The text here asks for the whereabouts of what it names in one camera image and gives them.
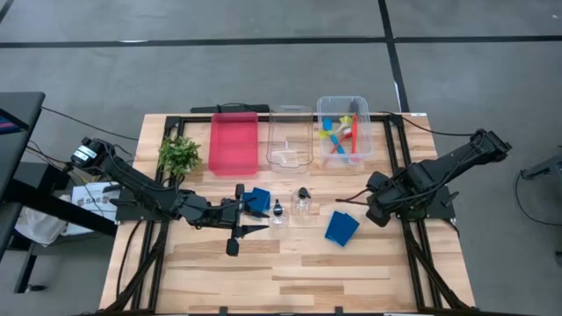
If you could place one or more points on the white plastic bag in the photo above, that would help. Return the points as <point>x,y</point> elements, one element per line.
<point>39,226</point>

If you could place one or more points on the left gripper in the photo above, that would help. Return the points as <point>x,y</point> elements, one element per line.
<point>219,215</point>

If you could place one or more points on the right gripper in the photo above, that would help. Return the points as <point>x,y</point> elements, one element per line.
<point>379,199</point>

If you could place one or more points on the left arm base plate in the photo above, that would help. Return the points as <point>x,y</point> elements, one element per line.
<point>127,210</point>

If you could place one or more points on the green plant in white pot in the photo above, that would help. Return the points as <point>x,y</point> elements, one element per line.
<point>180,153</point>

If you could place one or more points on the lit laptop screen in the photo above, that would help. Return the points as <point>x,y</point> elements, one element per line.
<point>6,125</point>

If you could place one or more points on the blue dish brush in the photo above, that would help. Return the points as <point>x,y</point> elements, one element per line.
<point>336,142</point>

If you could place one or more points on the clear plastic storage bin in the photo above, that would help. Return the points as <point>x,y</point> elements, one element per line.
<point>327,107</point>

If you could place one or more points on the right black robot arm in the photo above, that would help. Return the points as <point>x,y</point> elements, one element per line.
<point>443,169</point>

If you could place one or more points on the black desk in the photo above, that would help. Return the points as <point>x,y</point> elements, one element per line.
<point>22,145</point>

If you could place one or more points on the pink plastic bin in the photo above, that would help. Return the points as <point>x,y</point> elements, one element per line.
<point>232,145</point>

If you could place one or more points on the black table edge clamp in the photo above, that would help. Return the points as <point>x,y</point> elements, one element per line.
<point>339,311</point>
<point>223,311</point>

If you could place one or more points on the clear rectangular container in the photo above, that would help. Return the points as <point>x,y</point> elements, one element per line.
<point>290,131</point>

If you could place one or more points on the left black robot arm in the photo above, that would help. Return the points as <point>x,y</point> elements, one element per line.
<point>131,180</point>

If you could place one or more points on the white printed paper sheet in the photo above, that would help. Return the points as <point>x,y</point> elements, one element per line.
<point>88,202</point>

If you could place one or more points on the clear soap bottle black pump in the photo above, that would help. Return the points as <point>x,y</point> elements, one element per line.
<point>302,204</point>
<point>278,215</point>

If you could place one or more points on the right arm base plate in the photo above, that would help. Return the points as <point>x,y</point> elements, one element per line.
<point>439,210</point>

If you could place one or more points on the green dish brush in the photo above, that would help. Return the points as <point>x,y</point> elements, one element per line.
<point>336,128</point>

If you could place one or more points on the black metal table frame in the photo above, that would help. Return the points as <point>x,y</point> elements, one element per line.
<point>197,118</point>

